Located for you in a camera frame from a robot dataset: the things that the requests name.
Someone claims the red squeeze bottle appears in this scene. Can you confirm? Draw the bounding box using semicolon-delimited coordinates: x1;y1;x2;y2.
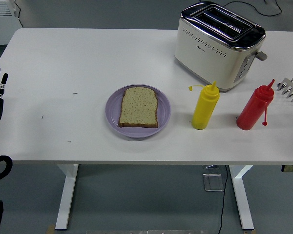
236;78;275;131

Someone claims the slice of bread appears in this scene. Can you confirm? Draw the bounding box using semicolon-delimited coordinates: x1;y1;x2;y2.
118;86;159;128

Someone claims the white radiator unit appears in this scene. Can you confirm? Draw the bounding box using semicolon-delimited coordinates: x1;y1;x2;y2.
0;0;22;46

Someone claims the white table leg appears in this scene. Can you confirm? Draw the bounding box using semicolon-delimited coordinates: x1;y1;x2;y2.
228;164;255;231
55;164;79;231

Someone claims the purple round plate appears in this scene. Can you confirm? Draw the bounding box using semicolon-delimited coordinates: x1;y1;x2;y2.
105;84;172;139

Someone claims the yellow squeeze bottle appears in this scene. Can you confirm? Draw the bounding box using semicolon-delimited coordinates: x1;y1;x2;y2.
188;80;221;130

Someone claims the cream and chrome toaster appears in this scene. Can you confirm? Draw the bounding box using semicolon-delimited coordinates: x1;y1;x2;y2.
174;0;269;93

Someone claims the metal floor plate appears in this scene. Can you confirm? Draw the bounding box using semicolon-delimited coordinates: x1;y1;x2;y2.
202;173;225;193

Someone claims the black cable by radiator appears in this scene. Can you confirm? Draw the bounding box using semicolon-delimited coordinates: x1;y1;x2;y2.
14;0;24;29

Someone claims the black cable under table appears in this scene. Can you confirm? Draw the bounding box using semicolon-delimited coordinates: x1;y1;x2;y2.
218;165;229;234

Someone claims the black cable behind toaster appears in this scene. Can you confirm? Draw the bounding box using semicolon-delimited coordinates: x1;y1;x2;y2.
222;0;283;17

